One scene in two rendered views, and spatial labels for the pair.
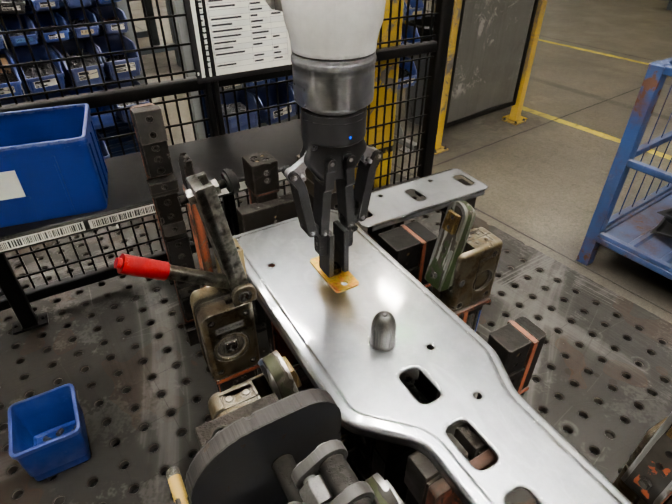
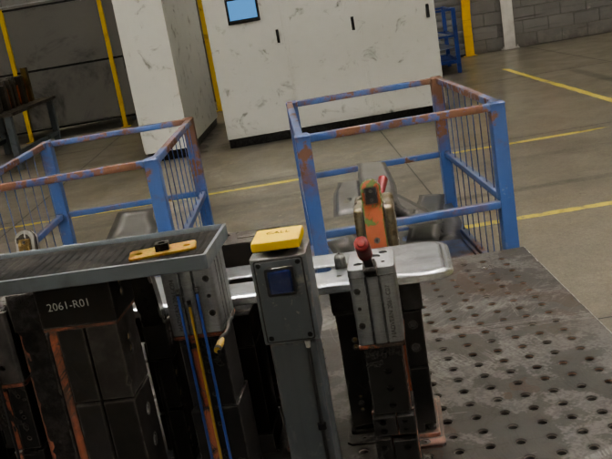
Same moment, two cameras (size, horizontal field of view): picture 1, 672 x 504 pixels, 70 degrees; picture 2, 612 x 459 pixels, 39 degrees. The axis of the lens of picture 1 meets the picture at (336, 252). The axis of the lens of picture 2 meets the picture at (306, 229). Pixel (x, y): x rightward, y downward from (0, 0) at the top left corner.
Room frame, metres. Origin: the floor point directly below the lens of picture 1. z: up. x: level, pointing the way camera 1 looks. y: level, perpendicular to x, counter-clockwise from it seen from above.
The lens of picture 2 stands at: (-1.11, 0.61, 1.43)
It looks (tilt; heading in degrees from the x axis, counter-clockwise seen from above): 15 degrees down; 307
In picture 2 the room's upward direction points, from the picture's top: 10 degrees counter-clockwise
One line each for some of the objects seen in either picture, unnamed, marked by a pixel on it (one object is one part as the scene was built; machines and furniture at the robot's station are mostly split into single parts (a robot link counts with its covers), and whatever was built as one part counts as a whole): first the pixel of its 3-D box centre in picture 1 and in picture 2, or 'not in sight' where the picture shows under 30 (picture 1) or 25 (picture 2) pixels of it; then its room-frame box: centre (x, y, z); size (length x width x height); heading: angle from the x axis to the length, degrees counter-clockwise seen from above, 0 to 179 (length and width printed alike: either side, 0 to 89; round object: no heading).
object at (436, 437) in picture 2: not in sight; (413, 345); (-0.41, -0.54, 0.84); 0.18 x 0.06 x 0.29; 120
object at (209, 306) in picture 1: (236, 385); not in sight; (0.46, 0.15, 0.88); 0.07 x 0.06 x 0.35; 120
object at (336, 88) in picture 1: (333, 79); not in sight; (0.54, 0.00, 1.30); 0.09 x 0.09 x 0.06
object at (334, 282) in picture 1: (333, 269); not in sight; (0.54, 0.00, 1.03); 0.08 x 0.04 x 0.01; 30
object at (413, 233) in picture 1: (400, 296); not in sight; (0.69, -0.12, 0.84); 0.11 x 0.10 x 0.28; 120
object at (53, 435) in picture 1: (52, 433); not in sight; (0.46, 0.47, 0.74); 0.11 x 0.10 x 0.09; 30
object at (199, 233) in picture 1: (214, 306); not in sight; (0.55, 0.19, 0.95); 0.03 x 0.01 x 0.50; 30
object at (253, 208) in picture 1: (275, 266); not in sight; (0.77, 0.12, 0.85); 0.12 x 0.03 x 0.30; 120
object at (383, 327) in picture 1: (383, 331); not in sight; (0.43, -0.06, 1.02); 0.03 x 0.03 x 0.07
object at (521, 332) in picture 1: (495, 400); not in sight; (0.45, -0.24, 0.84); 0.11 x 0.08 x 0.29; 120
